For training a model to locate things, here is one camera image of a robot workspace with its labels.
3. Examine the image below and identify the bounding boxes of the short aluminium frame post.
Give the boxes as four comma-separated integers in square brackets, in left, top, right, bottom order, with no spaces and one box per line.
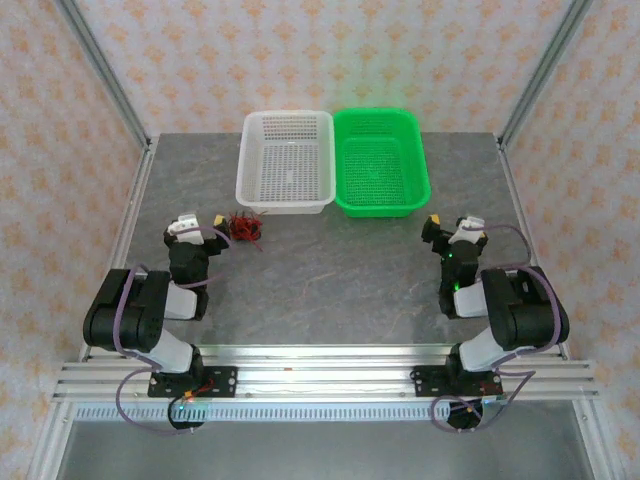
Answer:
[24,403,76,480]
[574,399,624,480]

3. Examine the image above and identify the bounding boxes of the slotted grey cable duct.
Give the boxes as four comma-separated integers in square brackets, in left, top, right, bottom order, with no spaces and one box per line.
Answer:
[73,403,584,422]

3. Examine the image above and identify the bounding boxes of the green plastic mesh basket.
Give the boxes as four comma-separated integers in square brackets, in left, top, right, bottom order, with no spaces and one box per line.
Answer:
[332,106,433,220]

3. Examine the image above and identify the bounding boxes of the white plastic mesh basket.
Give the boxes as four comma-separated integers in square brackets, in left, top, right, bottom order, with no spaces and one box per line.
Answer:
[234,110,336,215]

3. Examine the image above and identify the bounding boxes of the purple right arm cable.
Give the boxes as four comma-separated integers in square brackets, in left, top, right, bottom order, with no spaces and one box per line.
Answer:
[430,223,560,434]

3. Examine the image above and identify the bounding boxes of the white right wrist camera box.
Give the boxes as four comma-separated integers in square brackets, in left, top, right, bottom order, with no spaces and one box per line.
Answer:
[448,215,487,246]

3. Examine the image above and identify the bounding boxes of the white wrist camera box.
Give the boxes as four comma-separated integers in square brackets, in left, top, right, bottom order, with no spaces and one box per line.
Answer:
[448,215,487,246]
[167,213,204,246]

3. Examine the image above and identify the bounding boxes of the grey metal lower panel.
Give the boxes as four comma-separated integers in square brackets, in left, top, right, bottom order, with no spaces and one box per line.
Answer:
[54,419,596,480]

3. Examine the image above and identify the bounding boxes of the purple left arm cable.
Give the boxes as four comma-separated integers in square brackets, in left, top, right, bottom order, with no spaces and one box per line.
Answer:
[114,223,234,436]

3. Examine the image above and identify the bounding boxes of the aluminium table side rail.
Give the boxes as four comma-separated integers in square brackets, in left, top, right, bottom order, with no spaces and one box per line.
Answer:
[79,137,160,362]
[496,134,571,361]

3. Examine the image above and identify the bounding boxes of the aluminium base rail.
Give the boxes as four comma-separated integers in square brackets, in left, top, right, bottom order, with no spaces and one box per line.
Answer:
[52,343,600,404]

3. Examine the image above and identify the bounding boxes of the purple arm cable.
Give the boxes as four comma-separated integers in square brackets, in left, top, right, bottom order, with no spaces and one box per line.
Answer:
[114,223,234,436]
[430,223,560,434]

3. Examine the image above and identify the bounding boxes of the thin red cable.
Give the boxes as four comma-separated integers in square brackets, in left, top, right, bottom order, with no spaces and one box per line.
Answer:
[228,210,266,244]
[234,219,269,252]

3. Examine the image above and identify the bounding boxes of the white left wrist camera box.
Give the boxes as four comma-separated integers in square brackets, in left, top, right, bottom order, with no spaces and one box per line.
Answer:
[167,213,204,246]

